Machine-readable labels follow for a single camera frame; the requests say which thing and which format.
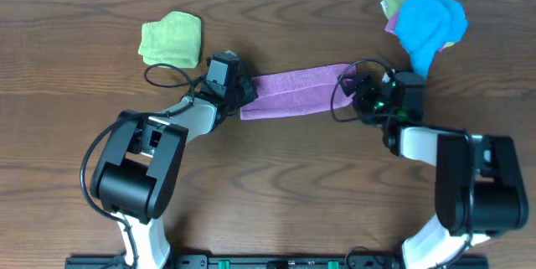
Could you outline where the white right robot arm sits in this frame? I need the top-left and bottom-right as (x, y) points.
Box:
(335, 72), (529, 268)

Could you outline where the green cloth in pile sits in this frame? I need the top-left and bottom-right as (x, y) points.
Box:
(379, 0), (456, 49)

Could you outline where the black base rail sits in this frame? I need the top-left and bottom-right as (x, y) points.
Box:
(64, 253), (489, 269)

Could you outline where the blue crumpled cloth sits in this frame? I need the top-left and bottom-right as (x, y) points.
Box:
(394, 0), (468, 79)

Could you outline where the purple cloth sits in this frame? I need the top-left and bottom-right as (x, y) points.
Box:
(240, 64), (355, 121)
(384, 0), (447, 52)

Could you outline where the purple cloth in pile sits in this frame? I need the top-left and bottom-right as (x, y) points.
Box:
(384, 0), (447, 52)

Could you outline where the folded green cloth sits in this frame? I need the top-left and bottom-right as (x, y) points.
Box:
(138, 11), (202, 69)

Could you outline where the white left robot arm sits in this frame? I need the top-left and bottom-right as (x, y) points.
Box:
(88, 75), (258, 268)

